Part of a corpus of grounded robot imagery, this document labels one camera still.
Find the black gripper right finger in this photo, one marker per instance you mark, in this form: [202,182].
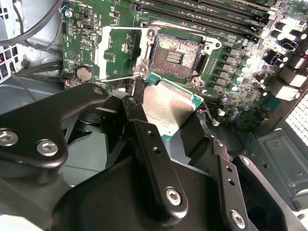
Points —
[223,173]

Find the metal socket cover frame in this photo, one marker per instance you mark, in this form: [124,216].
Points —
[102,55]

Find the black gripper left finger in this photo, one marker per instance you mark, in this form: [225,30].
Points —
[36,120]

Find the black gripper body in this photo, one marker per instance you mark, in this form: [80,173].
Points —
[115,204]

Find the silver green CPU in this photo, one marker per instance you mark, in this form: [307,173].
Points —
[166,103]

